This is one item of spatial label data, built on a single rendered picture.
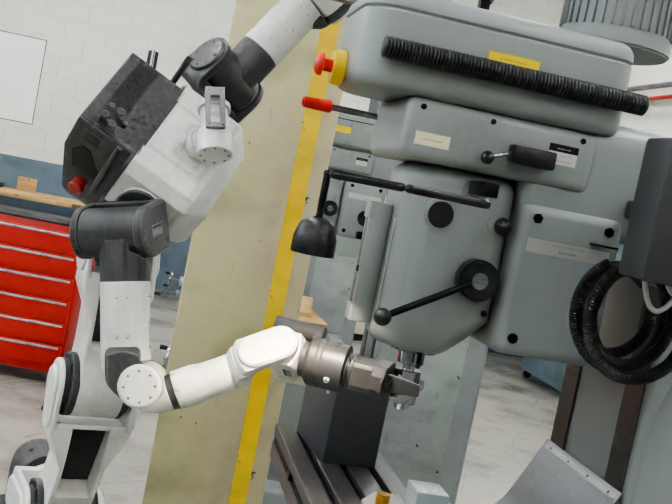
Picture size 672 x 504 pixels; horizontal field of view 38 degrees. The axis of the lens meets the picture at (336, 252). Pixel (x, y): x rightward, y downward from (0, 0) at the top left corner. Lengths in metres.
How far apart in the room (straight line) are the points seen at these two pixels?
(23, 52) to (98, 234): 9.03
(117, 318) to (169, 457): 1.81
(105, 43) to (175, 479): 7.64
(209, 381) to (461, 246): 0.51
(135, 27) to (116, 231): 9.00
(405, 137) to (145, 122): 0.55
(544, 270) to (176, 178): 0.70
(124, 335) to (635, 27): 1.03
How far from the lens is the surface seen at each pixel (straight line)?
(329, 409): 2.08
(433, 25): 1.59
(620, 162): 1.72
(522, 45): 1.63
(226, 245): 3.39
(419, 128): 1.58
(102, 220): 1.78
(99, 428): 2.27
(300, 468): 2.02
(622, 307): 1.85
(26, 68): 10.76
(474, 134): 1.61
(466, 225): 1.63
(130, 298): 1.76
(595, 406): 1.89
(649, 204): 1.48
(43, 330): 6.25
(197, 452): 3.53
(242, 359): 1.73
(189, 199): 1.84
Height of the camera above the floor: 1.57
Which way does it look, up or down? 4 degrees down
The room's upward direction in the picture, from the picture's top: 11 degrees clockwise
